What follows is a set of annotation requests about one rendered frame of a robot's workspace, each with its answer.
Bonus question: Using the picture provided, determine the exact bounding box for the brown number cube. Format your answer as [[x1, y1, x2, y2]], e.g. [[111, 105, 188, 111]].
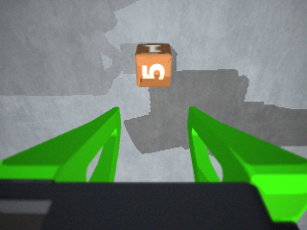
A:
[[135, 44, 172, 87]]

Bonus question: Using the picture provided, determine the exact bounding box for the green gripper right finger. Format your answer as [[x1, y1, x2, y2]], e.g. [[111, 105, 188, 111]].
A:
[[187, 106, 307, 223]]

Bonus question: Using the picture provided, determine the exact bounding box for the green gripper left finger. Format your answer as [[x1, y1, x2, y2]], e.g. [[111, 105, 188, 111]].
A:
[[0, 107, 121, 182]]

